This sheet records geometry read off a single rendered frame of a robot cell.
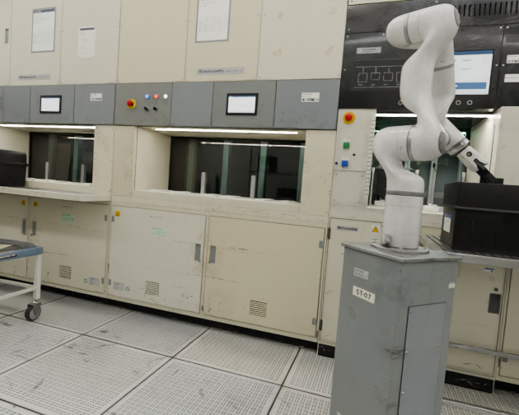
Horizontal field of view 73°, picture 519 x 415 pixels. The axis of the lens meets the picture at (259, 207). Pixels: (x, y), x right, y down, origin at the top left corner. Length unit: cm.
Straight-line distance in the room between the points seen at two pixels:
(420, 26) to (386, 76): 74
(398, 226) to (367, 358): 44
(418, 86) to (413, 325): 76
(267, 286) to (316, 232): 44
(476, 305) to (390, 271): 101
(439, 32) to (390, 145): 37
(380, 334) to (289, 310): 100
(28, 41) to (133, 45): 95
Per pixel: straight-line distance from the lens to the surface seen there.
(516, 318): 217
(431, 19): 136
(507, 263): 145
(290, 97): 211
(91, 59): 291
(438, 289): 129
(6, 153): 310
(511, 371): 226
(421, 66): 133
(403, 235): 125
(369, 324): 126
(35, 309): 266
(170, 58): 251
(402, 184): 124
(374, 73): 209
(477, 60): 215
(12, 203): 333
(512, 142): 205
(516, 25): 223
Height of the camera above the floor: 94
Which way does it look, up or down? 3 degrees down
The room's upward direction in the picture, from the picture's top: 4 degrees clockwise
